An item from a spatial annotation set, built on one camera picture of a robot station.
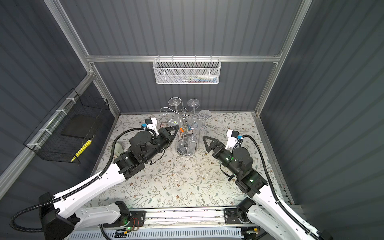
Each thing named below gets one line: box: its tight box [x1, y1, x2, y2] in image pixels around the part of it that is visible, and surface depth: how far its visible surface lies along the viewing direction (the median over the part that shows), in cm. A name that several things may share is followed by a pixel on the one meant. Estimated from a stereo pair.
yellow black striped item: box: [70, 139, 92, 163], surface depth 71 cm
